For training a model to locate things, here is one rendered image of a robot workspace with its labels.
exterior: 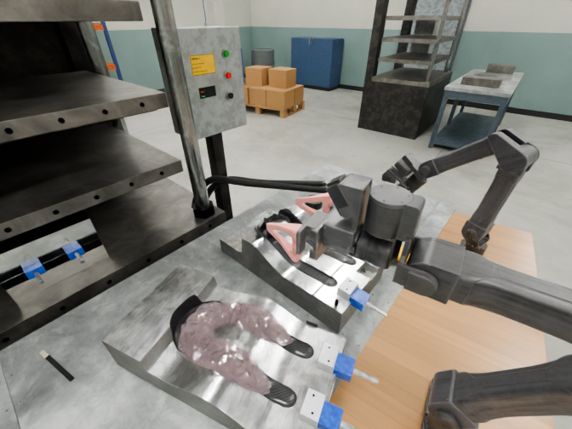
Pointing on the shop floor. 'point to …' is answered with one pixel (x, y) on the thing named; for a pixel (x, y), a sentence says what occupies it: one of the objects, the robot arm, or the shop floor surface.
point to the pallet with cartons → (273, 89)
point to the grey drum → (262, 57)
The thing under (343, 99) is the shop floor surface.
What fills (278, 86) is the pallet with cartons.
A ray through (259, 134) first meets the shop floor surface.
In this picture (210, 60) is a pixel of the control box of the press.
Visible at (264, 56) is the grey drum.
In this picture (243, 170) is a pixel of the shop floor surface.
